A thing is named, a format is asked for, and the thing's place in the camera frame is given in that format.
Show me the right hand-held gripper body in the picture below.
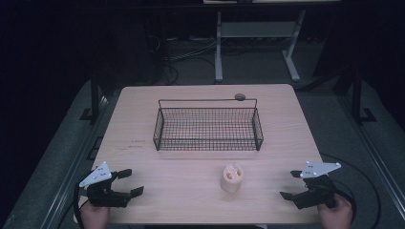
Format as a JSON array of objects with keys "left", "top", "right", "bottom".
[{"left": 294, "top": 160, "right": 342, "bottom": 210}]

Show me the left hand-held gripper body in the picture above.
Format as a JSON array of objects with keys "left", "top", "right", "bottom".
[{"left": 78, "top": 161, "right": 132, "bottom": 209}]

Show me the beige loofah piece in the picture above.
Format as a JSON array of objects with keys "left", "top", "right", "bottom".
[{"left": 220, "top": 161, "right": 245, "bottom": 194}]

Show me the black wire basket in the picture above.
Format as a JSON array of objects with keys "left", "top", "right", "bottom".
[{"left": 152, "top": 97, "right": 265, "bottom": 153}]

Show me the person's left hand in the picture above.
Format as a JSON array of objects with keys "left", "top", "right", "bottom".
[{"left": 79, "top": 203, "right": 111, "bottom": 229}]

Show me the person's right hand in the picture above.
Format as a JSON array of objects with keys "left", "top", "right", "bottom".
[{"left": 317, "top": 194, "right": 354, "bottom": 229}]

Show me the black metal stand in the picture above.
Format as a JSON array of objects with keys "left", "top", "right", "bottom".
[
  {"left": 350, "top": 60, "right": 377, "bottom": 124},
  {"left": 79, "top": 60, "right": 106, "bottom": 123}
]

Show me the white metal stand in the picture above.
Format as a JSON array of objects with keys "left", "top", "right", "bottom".
[{"left": 214, "top": 9, "right": 307, "bottom": 84}]

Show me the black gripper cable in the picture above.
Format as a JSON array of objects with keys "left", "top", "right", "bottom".
[
  {"left": 73, "top": 180, "right": 90, "bottom": 229},
  {"left": 320, "top": 152, "right": 382, "bottom": 229}
]

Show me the aluminium floor rail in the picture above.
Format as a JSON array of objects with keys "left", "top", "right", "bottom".
[
  {"left": 339, "top": 94, "right": 405, "bottom": 220},
  {"left": 39, "top": 94, "right": 111, "bottom": 229}
]

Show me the bundle of floor cables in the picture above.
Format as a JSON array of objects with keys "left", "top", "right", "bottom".
[{"left": 147, "top": 33, "right": 221, "bottom": 87}]

